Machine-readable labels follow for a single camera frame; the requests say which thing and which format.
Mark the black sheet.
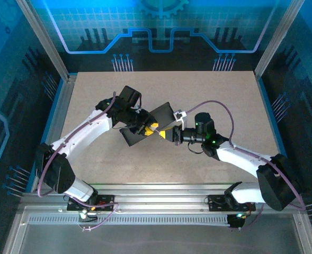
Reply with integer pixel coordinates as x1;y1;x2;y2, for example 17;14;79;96
119;101;178;147

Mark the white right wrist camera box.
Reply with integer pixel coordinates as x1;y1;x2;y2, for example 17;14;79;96
172;108;189;131

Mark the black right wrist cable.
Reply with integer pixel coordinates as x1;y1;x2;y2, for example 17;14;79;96
186;142;207;157

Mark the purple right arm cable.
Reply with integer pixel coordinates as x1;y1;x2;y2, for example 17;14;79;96
186;99;307;212

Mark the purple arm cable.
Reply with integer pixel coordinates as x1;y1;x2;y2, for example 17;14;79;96
36;91;117;198
186;99;307;212

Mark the aluminium mounting rail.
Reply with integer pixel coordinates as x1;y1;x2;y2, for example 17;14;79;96
20;182;301;216

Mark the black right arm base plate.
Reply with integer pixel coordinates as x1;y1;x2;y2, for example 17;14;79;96
208;194;256;212

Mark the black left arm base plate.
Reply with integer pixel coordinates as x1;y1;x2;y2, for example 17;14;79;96
66;195;115;212

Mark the slotted grey cable duct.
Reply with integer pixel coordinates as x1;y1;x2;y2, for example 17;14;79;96
28;215;230;226

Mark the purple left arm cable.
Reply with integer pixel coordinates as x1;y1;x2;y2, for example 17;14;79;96
36;91;117;198

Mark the aluminium frame post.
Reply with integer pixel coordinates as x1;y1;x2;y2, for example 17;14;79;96
15;0;70;81
254;0;306;80

